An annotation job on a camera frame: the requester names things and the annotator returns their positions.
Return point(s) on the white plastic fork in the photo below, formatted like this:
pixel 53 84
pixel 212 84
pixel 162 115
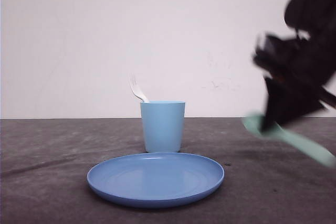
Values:
pixel 136 90

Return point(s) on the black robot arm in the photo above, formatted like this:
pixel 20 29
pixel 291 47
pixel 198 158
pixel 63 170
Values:
pixel 312 16

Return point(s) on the light blue plastic cup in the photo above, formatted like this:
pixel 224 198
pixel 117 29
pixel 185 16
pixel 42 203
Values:
pixel 163 124

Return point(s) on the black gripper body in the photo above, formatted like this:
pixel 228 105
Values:
pixel 296 66

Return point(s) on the mint green plastic spoon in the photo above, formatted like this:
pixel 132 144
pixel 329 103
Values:
pixel 253 123

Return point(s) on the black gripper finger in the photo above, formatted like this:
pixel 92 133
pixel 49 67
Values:
pixel 284 106

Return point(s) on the blue plastic plate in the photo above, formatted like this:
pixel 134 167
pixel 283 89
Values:
pixel 156 180

